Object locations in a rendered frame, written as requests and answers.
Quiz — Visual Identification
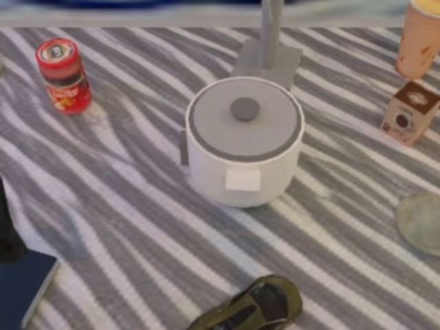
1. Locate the gray pot with lid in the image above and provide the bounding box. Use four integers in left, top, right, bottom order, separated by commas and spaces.
179, 76, 306, 208

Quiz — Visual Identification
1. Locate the gray striped tablecloth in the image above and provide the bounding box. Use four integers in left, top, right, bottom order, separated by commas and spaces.
0, 27, 440, 330

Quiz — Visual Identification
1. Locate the gray stand with post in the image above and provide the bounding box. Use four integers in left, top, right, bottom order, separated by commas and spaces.
229, 0, 303, 89

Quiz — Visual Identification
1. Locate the olive green toy car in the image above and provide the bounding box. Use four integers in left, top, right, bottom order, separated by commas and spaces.
187, 274, 303, 330

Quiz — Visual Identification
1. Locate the brown and white carton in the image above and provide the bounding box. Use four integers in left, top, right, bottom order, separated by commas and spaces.
380, 80, 440, 147

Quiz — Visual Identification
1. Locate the red jar with label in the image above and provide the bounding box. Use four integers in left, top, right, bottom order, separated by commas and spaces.
35, 37, 93, 116

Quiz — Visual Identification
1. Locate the orange paper cup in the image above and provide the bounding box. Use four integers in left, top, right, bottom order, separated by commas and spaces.
395, 0, 440, 80

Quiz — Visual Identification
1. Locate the pale green round dish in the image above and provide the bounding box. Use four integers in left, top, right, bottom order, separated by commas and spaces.
396, 190, 440, 256

